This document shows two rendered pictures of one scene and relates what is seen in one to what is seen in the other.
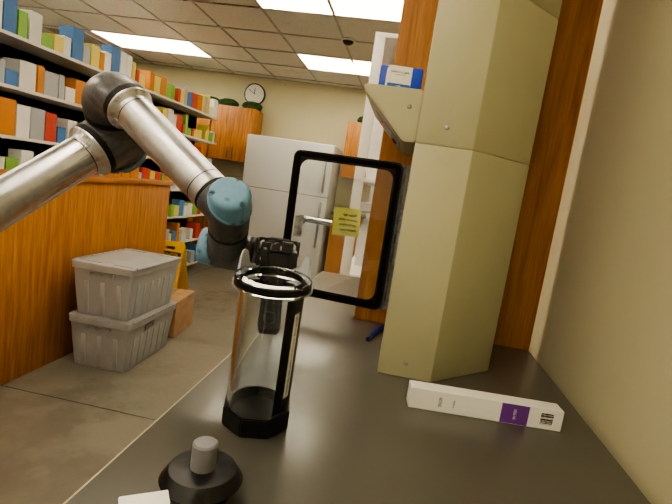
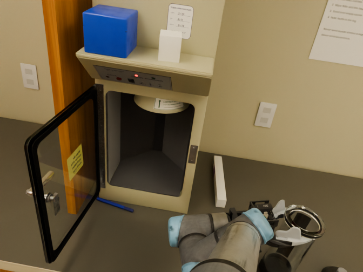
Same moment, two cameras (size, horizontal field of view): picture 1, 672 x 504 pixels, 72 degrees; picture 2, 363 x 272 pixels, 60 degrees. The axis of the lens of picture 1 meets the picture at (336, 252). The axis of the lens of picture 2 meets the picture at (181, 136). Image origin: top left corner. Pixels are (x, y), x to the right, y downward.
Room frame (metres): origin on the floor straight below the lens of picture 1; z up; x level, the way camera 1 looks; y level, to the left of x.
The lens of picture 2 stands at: (1.03, 0.66, 1.77)
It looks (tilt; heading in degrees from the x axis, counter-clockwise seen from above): 33 degrees down; 266
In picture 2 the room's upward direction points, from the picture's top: 8 degrees clockwise
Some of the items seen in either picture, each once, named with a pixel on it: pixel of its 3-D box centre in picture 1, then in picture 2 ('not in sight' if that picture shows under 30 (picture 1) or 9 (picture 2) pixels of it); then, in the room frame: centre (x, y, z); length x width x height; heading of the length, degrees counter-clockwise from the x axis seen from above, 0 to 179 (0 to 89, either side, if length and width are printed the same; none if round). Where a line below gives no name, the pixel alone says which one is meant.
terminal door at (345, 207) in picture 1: (337, 229); (72, 173); (1.26, 0.00, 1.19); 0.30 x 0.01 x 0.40; 77
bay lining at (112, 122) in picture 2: not in sight; (154, 128); (1.06, -0.26, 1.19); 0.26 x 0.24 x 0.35; 173
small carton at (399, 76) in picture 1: (397, 83); (169, 46); (1.03, -0.08, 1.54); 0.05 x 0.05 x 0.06; 1
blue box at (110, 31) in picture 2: (399, 91); (111, 30); (1.17, -0.10, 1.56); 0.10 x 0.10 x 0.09; 83
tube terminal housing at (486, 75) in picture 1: (462, 196); (157, 93); (1.06, -0.26, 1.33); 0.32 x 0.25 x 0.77; 173
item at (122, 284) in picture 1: (129, 282); not in sight; (2.94, 1.30, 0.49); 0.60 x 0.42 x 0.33; 173
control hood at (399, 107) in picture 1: (392, 125); (147, 74); (1.08, -0.08, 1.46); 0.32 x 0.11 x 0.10; 173
